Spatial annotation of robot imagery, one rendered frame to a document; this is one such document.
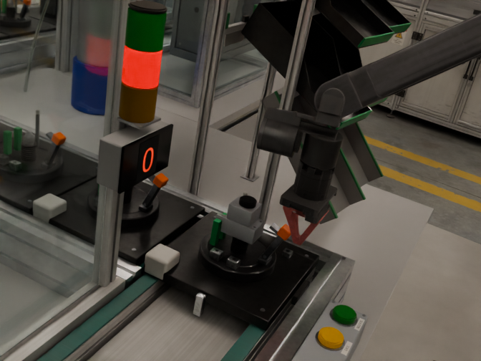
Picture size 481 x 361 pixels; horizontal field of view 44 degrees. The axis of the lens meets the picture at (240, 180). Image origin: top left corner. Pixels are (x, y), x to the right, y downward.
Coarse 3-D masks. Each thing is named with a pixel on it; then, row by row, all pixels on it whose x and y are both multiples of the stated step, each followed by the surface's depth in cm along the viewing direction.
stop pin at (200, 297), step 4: (200, 292) 99; (196, 296) 99; (200, 296) 99; (204, 296) 99; (196, 300) 99; (200, 300) 99; (204, 300) 99; (196, 304) 99; (200, 304) 99; (204, 304) 100; (196, 308) 100; (200, 308) 99; (196, 312) 100; (200, 312) 100
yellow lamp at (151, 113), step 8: (128, 88) 80; (136, 88) 80; (152, 88) 81; (120, 96) 82; (128, 96) 81; (136, 96) 80; (144, 96) 81; (152, 96) 82; (120, 104) 82; (128, 104) 81; (136, 104) 81; (144, 104) 81; (152, 104) 82; (120, 112) 83; (128, 112) 82; (136, 112) 82; (144, 112) 82; (152, 112) 83; (128, 120) 82; (136, 120) 82; (144, 120) 82
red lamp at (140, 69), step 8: (128, 48) 78; (128, 56) 79; (136, 56) 78; (144, 56) 78; (152, 56) 79; (160, 56) 80; (128, 64) 79; (136, 64) 79; (144, 64) 79; (152, 64) 79; (160, 64) 81; (128, 72) 79; (136, 72) 79; (144, 72) 79; (152, 72) 80; (128, 80) 80; (136, 80) 79; (144, 80) 80; (152, 80) 80; (144, 88) 80
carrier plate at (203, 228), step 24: (192, 240) 112; (144, 264) 103; (192, 264) 105; (288, 264) 110; (312, 264) 112; (192, 288) 100; (216, 288) 101; (240, 288) 102; (264, 288) 103; (288, 288) 104; (240, 312) 97; (264, 312) 97
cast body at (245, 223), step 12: (240, 204) 103; (252, 204) 103; (216, 216) 107; (228, 216) 104; (240, 216) 103; (252, 216) 102; (228, 228) 105; (240, 228) 104; (252, 228) 103; (252, 240) 103
